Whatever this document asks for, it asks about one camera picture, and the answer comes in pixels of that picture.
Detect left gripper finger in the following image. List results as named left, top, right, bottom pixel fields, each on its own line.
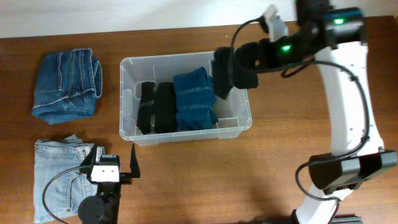
left=79, top=144, right=97, bottom=173
left=129, top=144, right=141, bottom=179

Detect dark garment with band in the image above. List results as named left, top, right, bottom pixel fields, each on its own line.
left=211, top=42, right=259, bottom=100

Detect black garment with bands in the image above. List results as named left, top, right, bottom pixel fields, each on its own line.
left=137, top=82, right=177, bottom=134

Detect dark blue jeans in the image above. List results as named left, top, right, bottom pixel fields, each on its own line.
left=31, top=49, right=103, bottom=124

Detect blue garment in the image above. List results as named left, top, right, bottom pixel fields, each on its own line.
left=173, top=67, right=218, bottom=131

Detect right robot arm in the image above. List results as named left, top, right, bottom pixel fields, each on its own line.
left=256, top=1, right=397, bottom=223

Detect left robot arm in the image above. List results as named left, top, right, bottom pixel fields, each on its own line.
left=78, top=145, right=141, bottom=224

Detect light blue folded jeans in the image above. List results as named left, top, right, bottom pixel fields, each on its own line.
left=34, top=135, right=97, bottom=223

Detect clear plastic storage bin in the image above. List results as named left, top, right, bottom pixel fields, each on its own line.
left=119, top=51, right=252, bottom=146

